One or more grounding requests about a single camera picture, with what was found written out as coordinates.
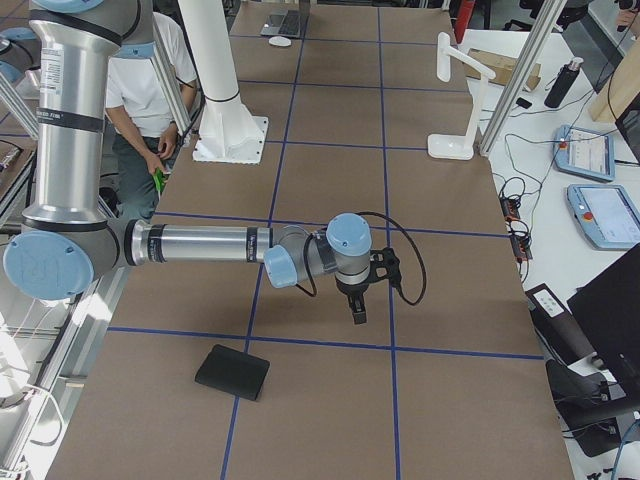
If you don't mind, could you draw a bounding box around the black monitor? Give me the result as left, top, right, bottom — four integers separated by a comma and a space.
568, 246, 639, 391

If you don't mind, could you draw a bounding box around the aluminium frame post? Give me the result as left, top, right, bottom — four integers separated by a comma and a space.
479, 0, 567, 157

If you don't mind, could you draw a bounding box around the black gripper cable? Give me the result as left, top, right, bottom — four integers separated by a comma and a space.
357, 212, 427, 307

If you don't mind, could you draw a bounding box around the black mouse pad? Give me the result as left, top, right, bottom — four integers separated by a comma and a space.
194, 344, 270, 401

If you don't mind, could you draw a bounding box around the white desk lamp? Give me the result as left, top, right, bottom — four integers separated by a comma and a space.
424, 32, 496, 161

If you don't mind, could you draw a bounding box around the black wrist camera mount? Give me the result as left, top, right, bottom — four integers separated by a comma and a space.
367, 247, 402, 289

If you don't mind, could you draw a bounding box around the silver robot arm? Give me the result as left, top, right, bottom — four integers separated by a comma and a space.
3, 1, 374, 324

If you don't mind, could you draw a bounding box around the left black usb hub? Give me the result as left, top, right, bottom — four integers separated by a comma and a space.
500, 197, 521, 222

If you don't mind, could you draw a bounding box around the black water bottle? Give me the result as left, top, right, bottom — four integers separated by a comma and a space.
544, 57, 584, 109

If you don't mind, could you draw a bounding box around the person in white shirt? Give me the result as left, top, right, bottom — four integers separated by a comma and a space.
103, 12, 199, 221

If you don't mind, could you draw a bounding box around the lower teach pendant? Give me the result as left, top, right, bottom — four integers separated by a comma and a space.
566, 184, 639, 251

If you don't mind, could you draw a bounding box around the upper teach pendant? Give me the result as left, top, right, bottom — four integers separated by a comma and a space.
552, 124, 615, 182

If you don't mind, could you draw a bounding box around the white computer mouse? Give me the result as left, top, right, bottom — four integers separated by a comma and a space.
268, 36, 292, 48

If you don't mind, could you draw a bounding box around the right black usb hub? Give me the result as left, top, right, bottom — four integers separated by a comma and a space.
509, 231, 532, 263

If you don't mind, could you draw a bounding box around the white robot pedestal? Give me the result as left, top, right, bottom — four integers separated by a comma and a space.
179, 0, 269, 165

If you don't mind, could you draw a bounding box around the cardboard box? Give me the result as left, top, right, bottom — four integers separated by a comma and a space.
468, 48, 541, 92

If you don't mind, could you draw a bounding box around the black usb hub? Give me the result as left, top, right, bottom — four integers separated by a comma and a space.
500, 197, 521, 222
509, 231, 532, 263

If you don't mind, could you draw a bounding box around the teach pendant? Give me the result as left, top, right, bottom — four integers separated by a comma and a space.
566, 184, 639, 251
552, 124, 615, 182

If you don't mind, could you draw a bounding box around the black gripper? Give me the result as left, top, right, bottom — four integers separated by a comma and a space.
336, 280, 369, 325

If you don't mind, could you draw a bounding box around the green handled tool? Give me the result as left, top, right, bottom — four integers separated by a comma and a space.
152, 168, 167, 196

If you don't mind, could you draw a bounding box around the grey laptop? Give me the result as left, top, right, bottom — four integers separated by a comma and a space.
260, 1, 311, 39

